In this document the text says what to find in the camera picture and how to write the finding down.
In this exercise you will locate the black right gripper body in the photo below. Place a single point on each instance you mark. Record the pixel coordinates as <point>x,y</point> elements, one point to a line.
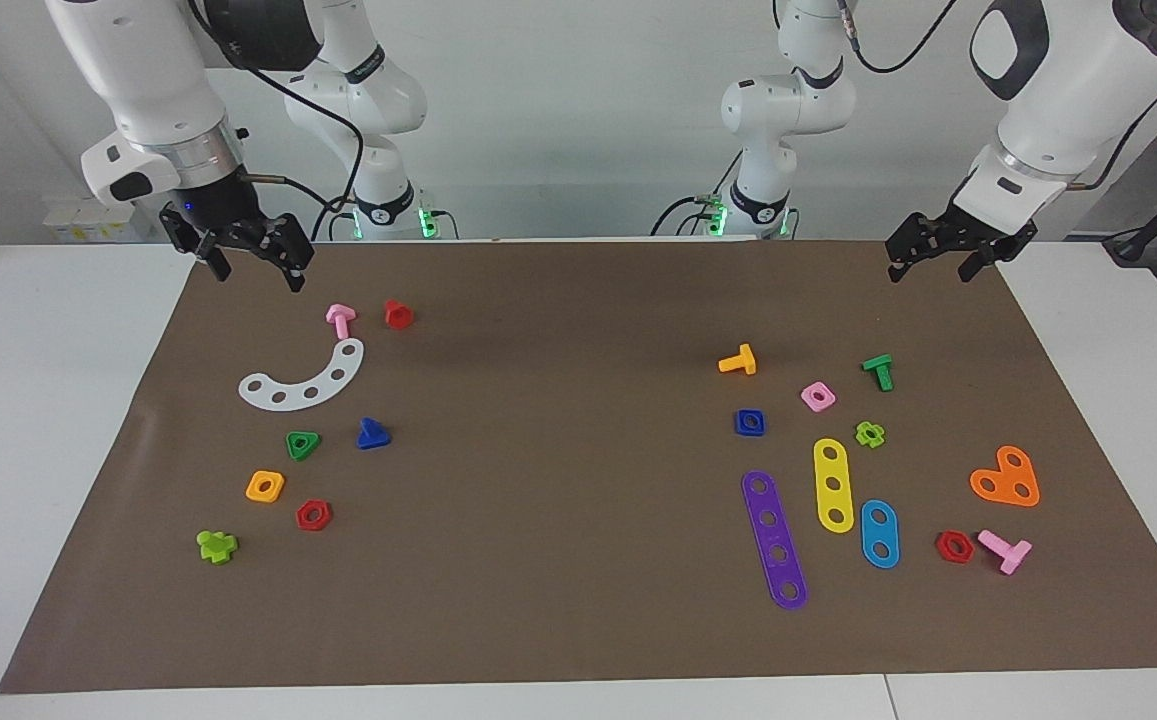
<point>218,205</point>

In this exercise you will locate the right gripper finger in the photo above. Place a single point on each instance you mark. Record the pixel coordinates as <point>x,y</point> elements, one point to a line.
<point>188,235</point>
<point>283,240</point>

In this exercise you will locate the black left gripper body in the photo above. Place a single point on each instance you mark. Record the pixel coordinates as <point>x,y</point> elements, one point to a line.
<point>968,235</point>

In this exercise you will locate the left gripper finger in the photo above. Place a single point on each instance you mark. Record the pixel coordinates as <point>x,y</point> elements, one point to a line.
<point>923,235</point>
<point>998,250</point>

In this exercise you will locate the blue triangle-head screw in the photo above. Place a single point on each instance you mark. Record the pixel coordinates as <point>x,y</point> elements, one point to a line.
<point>372,436</point>

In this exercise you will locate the blue square nut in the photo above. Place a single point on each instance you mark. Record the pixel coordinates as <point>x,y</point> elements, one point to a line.
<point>740,430</point>

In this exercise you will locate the pink plastic screw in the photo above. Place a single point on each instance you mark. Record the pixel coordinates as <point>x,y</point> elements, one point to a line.
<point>1008,552</point>
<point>341,320</point>

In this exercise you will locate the red plastic screw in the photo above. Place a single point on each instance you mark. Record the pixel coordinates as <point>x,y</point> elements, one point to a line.
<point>398,315</point>

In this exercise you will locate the green plastic screw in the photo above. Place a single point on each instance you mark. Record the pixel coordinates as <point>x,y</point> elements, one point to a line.
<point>880,370</point>

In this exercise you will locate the pink square nut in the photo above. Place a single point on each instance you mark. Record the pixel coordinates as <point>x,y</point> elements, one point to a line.
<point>827,404</point>

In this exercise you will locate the lime green cross nut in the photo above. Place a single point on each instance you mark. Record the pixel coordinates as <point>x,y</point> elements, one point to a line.
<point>878,436</point>

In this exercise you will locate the green triangle nut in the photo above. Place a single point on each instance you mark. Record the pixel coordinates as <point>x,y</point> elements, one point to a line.
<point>291,449</point>

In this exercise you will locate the orange plastic screw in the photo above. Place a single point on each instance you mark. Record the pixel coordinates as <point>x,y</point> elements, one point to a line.
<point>741,362</point>

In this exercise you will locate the orange square nut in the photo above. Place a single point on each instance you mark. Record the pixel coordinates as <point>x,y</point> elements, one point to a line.
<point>253,493</point>

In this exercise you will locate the red hexagon nut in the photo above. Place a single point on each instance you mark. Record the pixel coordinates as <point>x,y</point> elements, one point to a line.
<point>942,552</point>
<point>302,517</point>

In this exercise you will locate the lime green cross-head screw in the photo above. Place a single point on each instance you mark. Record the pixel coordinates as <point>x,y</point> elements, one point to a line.
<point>215,548</point>

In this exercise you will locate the white small boxes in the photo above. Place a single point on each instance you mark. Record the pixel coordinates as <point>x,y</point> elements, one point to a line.
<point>88,222</point>

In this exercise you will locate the white curved five-hole plate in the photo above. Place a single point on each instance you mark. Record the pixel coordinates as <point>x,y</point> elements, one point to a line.
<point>295,398</point>

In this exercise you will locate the orange heart-shaped plate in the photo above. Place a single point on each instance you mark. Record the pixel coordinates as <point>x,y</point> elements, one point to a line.
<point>1006,480</point>

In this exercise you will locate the yellow three-hole plate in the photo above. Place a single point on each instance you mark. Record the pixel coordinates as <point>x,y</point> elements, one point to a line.
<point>833,470</point>

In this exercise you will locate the blue two-hole plate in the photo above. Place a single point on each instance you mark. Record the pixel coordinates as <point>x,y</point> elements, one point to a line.
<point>879,534</point>

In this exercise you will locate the purple four-hole plate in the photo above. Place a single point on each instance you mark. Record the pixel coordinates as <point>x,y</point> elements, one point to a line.
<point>774,537</point>

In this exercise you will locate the brown table mat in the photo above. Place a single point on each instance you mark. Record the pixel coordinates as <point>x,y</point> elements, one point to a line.
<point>578,560</point>

